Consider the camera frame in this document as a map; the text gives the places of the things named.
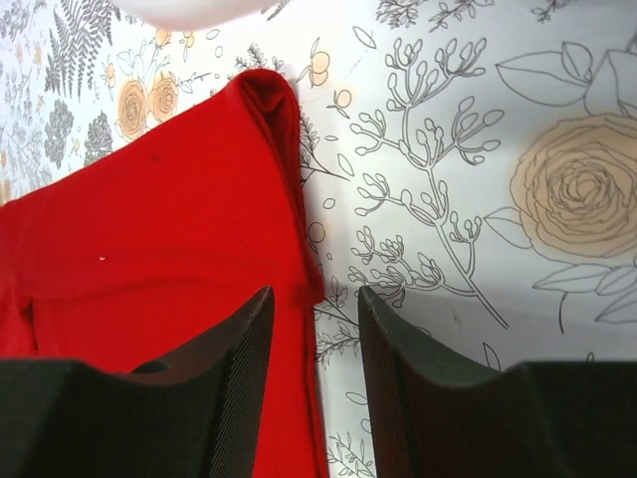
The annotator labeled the red t shirt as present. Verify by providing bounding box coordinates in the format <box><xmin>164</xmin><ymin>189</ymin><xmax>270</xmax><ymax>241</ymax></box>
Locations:
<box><xmin>1</xmin><ymin>69</ymin><xmax>327</xmax><ymax>477</ymax></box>

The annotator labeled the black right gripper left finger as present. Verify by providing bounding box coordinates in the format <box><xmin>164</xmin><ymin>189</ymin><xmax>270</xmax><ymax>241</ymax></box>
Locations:
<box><xmin>1</xmin><ymin>287</ymin><xmax>275</xmax><ymax>477</ymax></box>

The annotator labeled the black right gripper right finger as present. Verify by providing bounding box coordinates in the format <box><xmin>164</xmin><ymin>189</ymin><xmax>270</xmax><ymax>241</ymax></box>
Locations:
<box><xmin>357</xmin><ymin>287</ymin><xmax>636</xmax><ymax>477</ymax></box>

